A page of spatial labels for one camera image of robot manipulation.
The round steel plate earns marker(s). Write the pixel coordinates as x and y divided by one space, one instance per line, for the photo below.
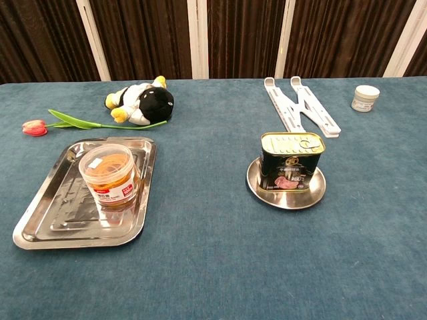
287 200

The artificial red tulip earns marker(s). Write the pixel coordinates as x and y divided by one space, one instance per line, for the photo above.
35 128

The rectangular steel tray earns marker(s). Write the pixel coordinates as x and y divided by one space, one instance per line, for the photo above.
50 213

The dark brown curtain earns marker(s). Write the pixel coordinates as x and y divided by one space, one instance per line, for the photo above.
150 36

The clear tub of rubber bands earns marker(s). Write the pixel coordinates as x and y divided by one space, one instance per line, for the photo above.
110 176

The small white cream jar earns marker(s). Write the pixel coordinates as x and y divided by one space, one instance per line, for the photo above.
365 98

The white partition frame post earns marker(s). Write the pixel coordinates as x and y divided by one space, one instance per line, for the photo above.
285 40
93 43
405 40
198 40

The black luncheon meat can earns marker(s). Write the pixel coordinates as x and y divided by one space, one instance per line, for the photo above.
290 163

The white folding laptop stand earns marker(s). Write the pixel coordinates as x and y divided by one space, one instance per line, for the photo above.
298 110

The black and white plush penguin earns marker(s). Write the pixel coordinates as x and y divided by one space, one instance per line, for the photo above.
153 100

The blue table cloth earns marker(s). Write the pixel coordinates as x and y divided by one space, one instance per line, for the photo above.
213 260

